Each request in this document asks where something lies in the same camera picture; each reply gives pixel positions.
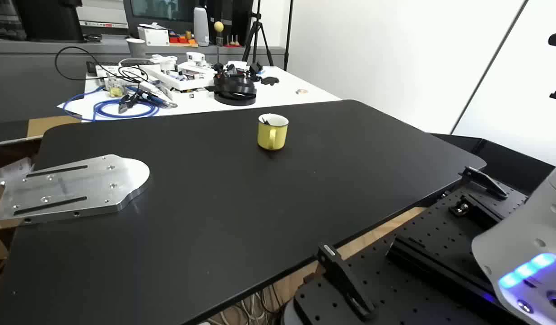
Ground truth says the white plastic device pile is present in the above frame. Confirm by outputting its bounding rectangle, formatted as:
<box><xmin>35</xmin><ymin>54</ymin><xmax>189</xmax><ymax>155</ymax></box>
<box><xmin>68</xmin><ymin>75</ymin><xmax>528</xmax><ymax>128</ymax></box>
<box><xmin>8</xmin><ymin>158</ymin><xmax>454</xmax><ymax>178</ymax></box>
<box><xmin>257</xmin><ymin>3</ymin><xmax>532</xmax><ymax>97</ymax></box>
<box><xmin>140</xmin><ymin>52</ymin><xmax>219</xmax><ymax>93</ymax></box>

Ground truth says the black coiled cable bundle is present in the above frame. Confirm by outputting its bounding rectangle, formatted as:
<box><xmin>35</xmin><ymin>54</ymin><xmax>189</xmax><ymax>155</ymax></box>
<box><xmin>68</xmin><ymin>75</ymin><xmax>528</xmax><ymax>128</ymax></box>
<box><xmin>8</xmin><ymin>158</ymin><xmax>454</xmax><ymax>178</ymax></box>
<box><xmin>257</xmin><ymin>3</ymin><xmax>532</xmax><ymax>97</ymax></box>
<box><xmin>212</xmin><ymin>61</ymin><xmax>259</xmax><ymax>104</ymax></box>

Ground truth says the black pole stand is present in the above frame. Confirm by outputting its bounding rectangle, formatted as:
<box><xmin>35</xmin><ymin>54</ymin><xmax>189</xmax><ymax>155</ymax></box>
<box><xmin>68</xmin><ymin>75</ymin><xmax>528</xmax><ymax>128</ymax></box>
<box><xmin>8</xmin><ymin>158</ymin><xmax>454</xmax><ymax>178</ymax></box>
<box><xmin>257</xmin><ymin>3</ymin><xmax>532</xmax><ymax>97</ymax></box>
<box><xmin>282</xmin><ymin>0</ymin><xmax>297</xmax><ymax>70</ymax></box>

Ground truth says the black tripod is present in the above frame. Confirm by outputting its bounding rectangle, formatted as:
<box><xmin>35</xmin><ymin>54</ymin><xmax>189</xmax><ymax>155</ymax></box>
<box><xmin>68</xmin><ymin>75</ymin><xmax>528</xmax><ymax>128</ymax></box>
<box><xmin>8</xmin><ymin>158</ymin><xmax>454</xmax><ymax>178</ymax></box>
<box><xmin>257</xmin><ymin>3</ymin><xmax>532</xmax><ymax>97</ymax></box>
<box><xmin>241</xmin><ymin>0</ymin><xmax>275</xmax><ymax>64</ymax></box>

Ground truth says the small white box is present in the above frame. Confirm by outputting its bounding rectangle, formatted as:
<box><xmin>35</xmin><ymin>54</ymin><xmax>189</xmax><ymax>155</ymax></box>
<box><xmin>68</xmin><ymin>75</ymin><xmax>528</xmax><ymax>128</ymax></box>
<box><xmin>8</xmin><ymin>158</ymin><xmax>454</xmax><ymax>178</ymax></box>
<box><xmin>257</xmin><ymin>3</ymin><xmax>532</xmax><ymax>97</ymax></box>
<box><xmin>136</xmin><ymin>21</ymin><xmax>172</xmax><ymax>46</ymax></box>

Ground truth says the yellow mug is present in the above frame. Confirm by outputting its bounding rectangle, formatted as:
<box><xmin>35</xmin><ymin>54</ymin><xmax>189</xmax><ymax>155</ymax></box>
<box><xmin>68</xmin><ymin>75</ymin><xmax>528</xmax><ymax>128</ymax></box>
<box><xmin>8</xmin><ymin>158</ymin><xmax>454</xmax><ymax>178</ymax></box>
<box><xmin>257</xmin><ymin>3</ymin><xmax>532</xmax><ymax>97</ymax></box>
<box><xmin>257</xmin><ymin>111</ymin><xmax>291</xmax><ymax>151</ymax></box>

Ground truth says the black optical breadboard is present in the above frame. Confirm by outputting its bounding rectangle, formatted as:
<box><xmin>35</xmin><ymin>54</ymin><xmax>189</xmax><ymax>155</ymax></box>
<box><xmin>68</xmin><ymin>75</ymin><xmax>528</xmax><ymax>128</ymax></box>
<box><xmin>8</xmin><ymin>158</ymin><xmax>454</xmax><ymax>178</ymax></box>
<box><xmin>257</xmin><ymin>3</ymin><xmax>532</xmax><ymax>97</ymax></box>
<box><xmin>281</xmin><ymin>173</ymin><xmax>533</xmax><ymax>325</ymax></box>

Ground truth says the black Dell monitor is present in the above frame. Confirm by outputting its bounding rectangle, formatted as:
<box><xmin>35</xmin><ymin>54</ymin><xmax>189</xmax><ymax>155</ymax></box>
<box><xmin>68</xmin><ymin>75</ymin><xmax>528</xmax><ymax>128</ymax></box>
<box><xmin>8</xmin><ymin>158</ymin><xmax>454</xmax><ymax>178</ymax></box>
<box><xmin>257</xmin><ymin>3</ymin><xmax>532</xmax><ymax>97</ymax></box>
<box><xmin>122</xmin><ymin>0</ymin><xmax>199</xmax><ymax>34</ymax></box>

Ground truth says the grey cylinder speaker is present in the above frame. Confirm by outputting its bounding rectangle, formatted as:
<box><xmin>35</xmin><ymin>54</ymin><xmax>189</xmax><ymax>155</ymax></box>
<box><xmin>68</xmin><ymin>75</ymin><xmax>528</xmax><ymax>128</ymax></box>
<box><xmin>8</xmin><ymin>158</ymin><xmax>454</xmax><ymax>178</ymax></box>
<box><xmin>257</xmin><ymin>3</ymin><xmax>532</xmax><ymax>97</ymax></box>
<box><xmin>192</xmin><ymin>5</ymin><xmax>212</xmax><ymax>46</ymax></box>

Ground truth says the thin black cable loop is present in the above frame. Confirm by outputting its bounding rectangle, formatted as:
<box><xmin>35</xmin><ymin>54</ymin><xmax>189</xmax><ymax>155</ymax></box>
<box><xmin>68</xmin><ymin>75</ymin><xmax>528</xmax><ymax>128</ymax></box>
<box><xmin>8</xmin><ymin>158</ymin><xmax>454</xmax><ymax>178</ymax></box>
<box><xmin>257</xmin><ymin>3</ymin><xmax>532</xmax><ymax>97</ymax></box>
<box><xmin>53</xmin><ymin>43</ymin><xmax>102</xmax><ymax>82</ymax></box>

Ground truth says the silver metal mounting plate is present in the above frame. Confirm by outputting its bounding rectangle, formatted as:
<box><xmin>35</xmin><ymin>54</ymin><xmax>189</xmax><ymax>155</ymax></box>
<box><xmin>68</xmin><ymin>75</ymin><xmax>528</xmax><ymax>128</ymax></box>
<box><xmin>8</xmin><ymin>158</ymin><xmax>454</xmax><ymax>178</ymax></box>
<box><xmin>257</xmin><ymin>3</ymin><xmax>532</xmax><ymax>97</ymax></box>
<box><xmin>0</xmin><ymin>151</ymin><xmax>152</xmax><ymax>227</ymax></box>

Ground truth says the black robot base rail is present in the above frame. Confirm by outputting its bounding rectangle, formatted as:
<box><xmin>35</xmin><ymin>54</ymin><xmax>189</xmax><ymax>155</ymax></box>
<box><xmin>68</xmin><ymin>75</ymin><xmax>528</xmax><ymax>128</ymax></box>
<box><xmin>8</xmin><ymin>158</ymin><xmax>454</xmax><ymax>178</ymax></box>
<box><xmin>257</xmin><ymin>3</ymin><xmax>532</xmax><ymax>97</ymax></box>
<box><xmin>385</xmin><ymin>234</ymin><xmax>503</xmax><ymax>305</ymax></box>

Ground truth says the blue cable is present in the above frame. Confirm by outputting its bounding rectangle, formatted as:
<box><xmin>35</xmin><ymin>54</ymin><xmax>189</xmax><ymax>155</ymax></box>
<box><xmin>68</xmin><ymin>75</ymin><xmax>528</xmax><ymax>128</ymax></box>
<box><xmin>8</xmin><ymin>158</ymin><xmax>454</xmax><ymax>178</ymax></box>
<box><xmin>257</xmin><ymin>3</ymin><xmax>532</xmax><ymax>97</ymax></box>
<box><xmin>91</xmin><ymin>95</ymin><xmax>163</xmax><ymax>122</ymax></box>

